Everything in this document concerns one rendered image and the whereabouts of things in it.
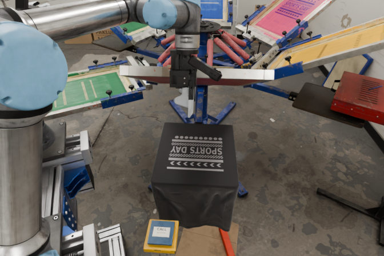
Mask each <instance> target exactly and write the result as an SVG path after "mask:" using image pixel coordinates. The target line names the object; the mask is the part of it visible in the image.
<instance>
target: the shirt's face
mask: <svg viewBox="0 0 384 256"><path fill-rule="evenodd" d="M174 135H182V136H196V137H222V149H223V172H216V171H194V170H171V169H167V164H168V160H169V155H170V149H171V143H172V139H173V136H174ZM151 180H152V181H153V182H168V183H190V184H202V185H224V186H237V185H238V180H237V168H236V162H235V151H234V140H233V129H232V125H215V124H200V123H171V122H165V125H164V128H163V133H162V138H161V142H160V145H159V150H158V154H157V158H156V162H155V166H154V171H153V175H152V179H151Z"/></svg>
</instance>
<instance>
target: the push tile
mask: <svg viewBox="0 0 384 256"><path fill-rule="evenodd" d="M174 225H175V222H172V221H154V220H152V221H151V226H150V232H149V237H148V240H147V244H148V245H165V246H172V243H173V234H174Z"/></svg>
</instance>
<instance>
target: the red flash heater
mask: <svg viewBox="0 0 384 256"><path fill-rule="evenodd" d="M378 86H382V87H378ZM374 87H378V88H375V89H371V88H374ZM369 89H371V90H369ZM330 110H334V111H337V112H340V113H344V114H347V115H350V116H353V117H357V118H360V119H364V120H367V121H370V122H374V123H377V124H380V125H384V80H382V79H378V78H373V77H368V76H365V75H360V74H356V73H351V72H348V71H344V72H343V75H342V78H341V80H340V83H339V85H338V88H337V90H336V93H335V96H334V98H333V100H332V103H331V108H330Z"/></svg>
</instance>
